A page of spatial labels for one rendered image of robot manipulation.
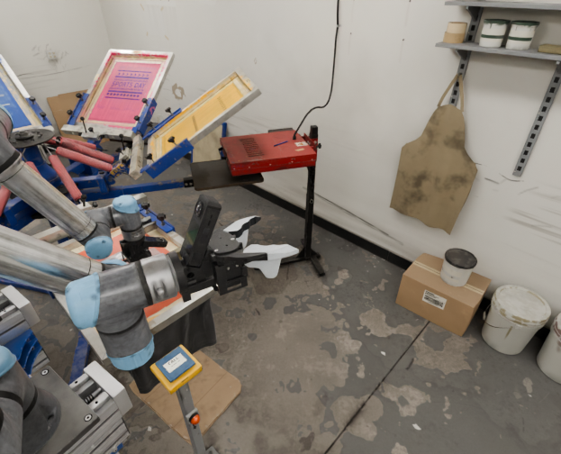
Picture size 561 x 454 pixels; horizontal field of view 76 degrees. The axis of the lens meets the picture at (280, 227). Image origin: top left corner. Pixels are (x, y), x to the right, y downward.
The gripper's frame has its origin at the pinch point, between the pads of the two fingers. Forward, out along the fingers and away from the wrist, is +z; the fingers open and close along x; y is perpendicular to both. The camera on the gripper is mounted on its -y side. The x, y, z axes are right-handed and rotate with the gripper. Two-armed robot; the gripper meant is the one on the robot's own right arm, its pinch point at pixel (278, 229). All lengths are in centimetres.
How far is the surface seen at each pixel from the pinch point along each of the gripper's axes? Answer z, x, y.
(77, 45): -7, -553, -37
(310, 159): 97, -142, 42
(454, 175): 179, -94, 58
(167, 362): -24, -45, 65
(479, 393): 137, -22, 166
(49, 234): -56, -135, 46
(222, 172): 47, -176, 49
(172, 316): -17, -63, 61
